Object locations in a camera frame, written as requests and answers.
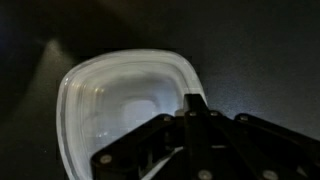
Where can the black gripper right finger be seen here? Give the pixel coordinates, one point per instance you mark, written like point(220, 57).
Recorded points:
point(260, 150)

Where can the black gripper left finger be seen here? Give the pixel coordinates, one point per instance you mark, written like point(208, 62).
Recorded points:
point(166, 150)

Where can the clear plastic bowl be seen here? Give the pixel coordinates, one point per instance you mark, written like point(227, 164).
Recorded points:
point(120, 100)

